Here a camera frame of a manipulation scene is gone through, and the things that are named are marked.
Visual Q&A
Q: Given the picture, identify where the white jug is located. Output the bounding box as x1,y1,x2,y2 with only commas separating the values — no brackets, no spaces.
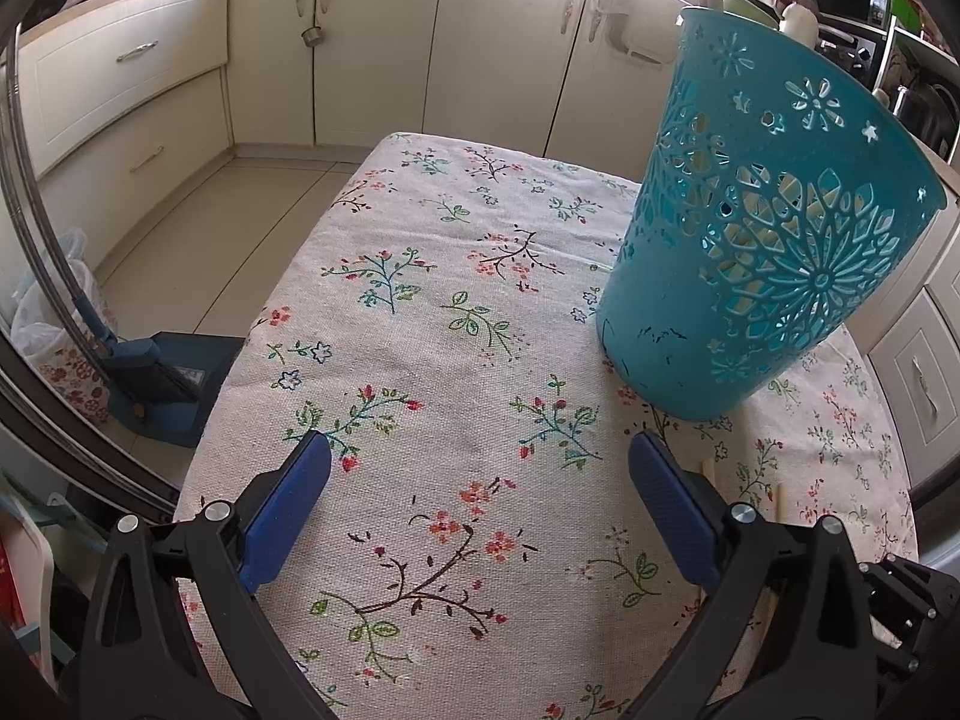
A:
778,1,818,46

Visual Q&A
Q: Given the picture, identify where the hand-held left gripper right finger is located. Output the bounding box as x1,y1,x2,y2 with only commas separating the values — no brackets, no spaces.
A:
628,431,882,720

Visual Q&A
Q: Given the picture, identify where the cream kitchen cabinet row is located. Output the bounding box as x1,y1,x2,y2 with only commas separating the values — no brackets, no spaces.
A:
862,150,960,490
225,0,677,162

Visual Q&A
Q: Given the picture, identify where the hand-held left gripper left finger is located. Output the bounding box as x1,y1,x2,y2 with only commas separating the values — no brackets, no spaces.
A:
75,431,335,720

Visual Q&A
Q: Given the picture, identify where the clear plastic bag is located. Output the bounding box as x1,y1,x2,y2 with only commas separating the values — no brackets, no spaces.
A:
11,229,113,391

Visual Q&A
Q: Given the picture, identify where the teal perforated plastic basket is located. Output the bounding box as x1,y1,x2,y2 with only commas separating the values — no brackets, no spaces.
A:
596,6,950,422

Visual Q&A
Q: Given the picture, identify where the blue dustpan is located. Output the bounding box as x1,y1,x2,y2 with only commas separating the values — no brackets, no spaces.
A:
105,330,248,452

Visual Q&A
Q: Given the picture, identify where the floral tablecloth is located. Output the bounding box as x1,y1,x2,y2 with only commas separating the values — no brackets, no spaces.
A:
174,131,920,720

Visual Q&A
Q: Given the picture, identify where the black toaster oven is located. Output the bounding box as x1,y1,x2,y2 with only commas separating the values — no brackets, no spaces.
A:
814,0,893,87

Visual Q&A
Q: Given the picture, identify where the white hanging plastic bin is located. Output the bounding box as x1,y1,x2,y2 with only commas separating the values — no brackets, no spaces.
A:
592,0,680,65

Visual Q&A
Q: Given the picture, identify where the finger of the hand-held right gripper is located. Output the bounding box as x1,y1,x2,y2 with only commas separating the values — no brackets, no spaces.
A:
859,551,944,698

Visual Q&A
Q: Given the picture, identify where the white plastic chair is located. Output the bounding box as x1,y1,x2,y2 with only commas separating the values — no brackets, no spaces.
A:
0,472,76,691

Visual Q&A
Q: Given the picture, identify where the grey refrigerator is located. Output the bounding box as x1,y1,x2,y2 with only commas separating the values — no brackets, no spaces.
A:
0,37,185,533

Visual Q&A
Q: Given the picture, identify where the cream drawer cabinet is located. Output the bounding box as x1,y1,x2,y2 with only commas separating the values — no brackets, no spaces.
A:
15,0,230,182

